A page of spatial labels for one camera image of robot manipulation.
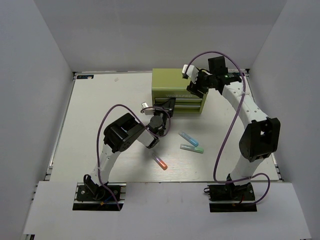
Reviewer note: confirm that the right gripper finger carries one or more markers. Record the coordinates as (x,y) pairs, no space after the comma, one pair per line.
(200,89)
(193,89)

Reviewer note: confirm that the green highlighter pen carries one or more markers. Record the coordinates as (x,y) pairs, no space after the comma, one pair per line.
(191,148)

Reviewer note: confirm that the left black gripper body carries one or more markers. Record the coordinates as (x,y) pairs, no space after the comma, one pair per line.
(164,115)

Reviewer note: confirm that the blue highlighter pen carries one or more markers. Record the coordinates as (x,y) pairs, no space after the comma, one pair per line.
(188,138)

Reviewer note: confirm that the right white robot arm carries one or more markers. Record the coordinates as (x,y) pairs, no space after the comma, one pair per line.
(261,133)

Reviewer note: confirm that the orange highlighter pen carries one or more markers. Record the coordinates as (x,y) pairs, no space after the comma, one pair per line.
(159,161)

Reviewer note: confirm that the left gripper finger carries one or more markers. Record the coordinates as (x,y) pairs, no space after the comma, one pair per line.
(160,105)
(169,105)

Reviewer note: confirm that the left blue label sticker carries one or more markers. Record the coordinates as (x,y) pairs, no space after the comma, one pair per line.
(84,77)

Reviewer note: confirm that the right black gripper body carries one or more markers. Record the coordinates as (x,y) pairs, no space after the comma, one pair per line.
(204,80)

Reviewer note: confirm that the green metal drawer cabinet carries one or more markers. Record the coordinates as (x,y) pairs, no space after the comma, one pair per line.
(168,83)

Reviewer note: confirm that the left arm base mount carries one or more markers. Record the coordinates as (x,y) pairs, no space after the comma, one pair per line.
(84,200)

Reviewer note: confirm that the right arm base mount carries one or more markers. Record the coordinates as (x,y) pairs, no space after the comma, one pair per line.
(229,198)

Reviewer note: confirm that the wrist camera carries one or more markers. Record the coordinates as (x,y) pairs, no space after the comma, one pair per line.
(190,71)
(145,109)

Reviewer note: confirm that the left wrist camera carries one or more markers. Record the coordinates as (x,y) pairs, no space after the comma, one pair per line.
(145,109)

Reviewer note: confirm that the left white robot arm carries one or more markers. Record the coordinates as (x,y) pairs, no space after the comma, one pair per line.
(119,135)

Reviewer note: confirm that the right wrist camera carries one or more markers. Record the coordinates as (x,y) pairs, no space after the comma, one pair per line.
(190,71)

